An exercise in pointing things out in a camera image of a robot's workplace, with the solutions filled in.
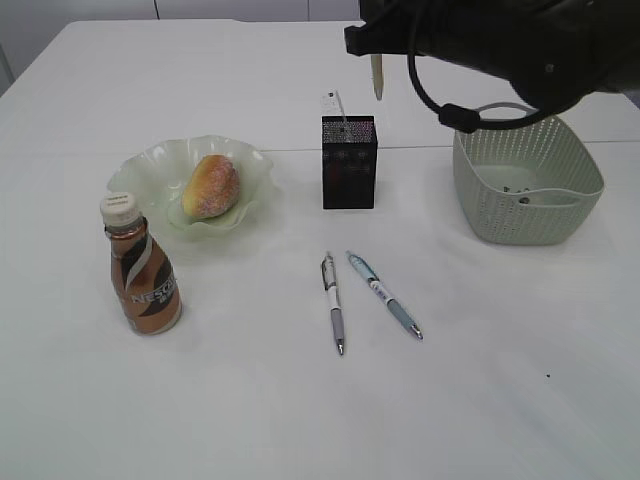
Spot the black mesh pen holder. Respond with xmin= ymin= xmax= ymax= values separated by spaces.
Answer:
xmin=322 ymin=116 xmax=378 ymax=210

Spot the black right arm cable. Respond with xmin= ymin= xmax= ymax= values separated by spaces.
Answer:
xmin=407 ymin=0 xmax=556 ymax=134

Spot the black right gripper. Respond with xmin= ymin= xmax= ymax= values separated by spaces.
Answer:
xmin=344 ymin=0 xmax=424 ymax=56

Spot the sugared bread loaf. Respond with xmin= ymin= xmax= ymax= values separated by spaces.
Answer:
xmin=181 ymin=154 xmax=240 ymax=219

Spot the blue grey pen crossed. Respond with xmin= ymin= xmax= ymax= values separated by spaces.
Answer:
xmin=345 ymin=250 xmax=424 ymax=341

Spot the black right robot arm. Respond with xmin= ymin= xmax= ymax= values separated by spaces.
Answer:
xmin=344 ymin=0 xmax=639 ymax=110

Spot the frosted green ruffled glass plate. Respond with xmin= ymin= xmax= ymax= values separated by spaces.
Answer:
xmin=107 ymin=135 xmax=276 ymax=241

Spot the white grey pen left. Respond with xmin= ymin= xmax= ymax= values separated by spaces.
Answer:
xmin=321 ymin=252 xmax=346 ymax=356

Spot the beige white pen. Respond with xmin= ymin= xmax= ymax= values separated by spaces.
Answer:
xmin=370 ymin=54 xmax=384 ymax=101

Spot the green plastic woven basket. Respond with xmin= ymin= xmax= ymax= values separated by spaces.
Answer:
xmin=452 ymin=116 xmax=605 ymax=246

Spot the brown Nescafe coffee bottle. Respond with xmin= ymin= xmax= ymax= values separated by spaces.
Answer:
xmin=100 ymin=192 xmax=182 ymax=335

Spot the clear plastic ruler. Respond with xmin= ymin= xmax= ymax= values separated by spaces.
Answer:
xmin=321 ymin=90 xmax=346 ymax=120

